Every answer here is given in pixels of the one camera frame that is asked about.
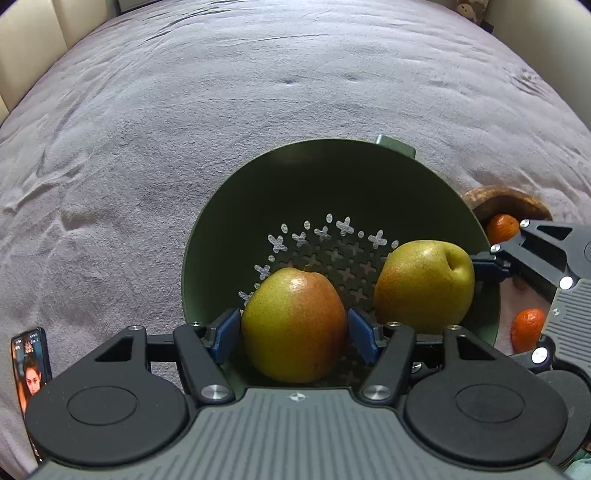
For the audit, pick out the clear tube of plush toys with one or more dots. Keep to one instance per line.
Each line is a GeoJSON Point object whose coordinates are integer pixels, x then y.
{"type": "Point", "coordinates": [468, 7]}

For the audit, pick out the brown overripe banana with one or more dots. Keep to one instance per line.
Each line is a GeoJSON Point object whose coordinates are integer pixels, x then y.
{"type": "Point", "coordinates": [503, 198]}

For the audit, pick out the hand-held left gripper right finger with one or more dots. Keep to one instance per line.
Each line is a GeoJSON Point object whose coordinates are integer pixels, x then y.
{"type": "Point", "coordinates": [362, 334]}

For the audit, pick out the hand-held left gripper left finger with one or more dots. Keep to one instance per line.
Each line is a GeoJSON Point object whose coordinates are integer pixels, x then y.
{"type": "Point", "coordinates": [226, 331]}

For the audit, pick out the beige padded headboard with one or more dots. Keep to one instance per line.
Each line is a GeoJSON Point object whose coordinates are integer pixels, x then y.
{"type": "Point", "coordinates": [32, 41]}

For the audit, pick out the green colander bowl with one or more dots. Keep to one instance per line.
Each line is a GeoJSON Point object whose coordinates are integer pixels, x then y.
{"type": "Point", "coordinates": [323, 184]}

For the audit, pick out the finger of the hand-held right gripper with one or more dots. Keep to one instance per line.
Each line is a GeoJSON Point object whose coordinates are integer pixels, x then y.
{"type": "Point", "coordinates": [485, 270]}
{"type": "Point", "coordinates": [538, 357]}

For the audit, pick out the tangerine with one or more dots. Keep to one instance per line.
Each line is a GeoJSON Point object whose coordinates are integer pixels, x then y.
{"type": "Point", "coordinates": [501, 228]}
{"type": "Point", "coordinates": [526, 330]}

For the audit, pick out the black smartphone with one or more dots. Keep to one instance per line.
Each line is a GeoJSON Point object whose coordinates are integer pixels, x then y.
{"type": "Point", "coordinates": [30, 369]}

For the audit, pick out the yellow-green pear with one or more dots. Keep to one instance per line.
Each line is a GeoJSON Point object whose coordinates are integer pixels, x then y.
{"type": "Point", "coordinates": [420, 286]}

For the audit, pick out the red-blushed pear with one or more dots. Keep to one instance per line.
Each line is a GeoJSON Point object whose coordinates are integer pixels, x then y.
{"type": "Point", "coordinates": [293, 323]}

